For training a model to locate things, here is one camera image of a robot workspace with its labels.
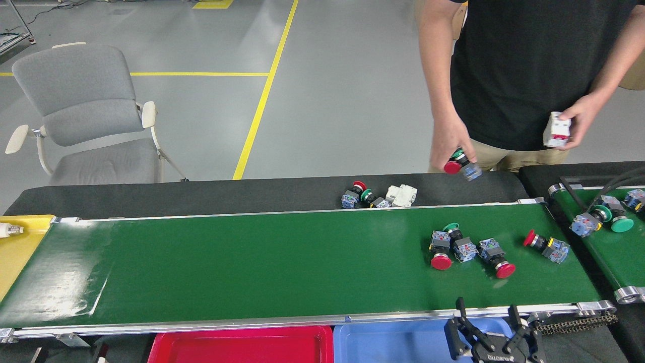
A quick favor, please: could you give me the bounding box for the grey office chair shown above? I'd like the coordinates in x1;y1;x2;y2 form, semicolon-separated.
5;42;189;186

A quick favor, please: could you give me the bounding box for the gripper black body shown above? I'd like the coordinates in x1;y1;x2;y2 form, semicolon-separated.
470;352;536;363

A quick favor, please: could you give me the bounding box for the yellow plastic tray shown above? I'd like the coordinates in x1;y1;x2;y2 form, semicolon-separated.
0;214;56;303

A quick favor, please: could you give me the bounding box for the black cable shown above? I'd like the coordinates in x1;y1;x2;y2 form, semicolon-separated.
560;169;645;212

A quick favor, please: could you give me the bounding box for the person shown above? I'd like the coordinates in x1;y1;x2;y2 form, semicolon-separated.
418;0;645;173

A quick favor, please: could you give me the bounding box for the potted plant tan pot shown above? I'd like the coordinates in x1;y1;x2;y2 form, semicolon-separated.
617;63;645;91

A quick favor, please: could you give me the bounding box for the person's right hand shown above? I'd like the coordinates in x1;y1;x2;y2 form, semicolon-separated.
431;113;477;163

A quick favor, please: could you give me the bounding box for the white circuit breaker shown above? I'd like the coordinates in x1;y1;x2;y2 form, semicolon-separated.
543;111;572;148
385;184;418;208

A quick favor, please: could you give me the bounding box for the blue plastic bin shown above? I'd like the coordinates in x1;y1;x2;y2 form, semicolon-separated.
333;318;514;363

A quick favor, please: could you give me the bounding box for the red plastic bin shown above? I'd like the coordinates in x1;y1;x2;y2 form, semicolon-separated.
147;325;334;363

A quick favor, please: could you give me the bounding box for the conveyor drive chain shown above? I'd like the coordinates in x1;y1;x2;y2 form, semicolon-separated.
537;312;618;336

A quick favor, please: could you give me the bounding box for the person's left hand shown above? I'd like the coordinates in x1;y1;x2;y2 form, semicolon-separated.
557;93;604;151

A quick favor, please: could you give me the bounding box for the metal wheeled rack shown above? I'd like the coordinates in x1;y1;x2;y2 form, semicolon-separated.
0;0;37;55

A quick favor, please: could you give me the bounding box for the short green conveyor belt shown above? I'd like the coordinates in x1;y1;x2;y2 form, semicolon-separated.
548;183;645;305

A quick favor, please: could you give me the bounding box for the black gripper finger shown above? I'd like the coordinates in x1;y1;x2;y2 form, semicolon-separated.
503;305;547;361
444;297;497;360

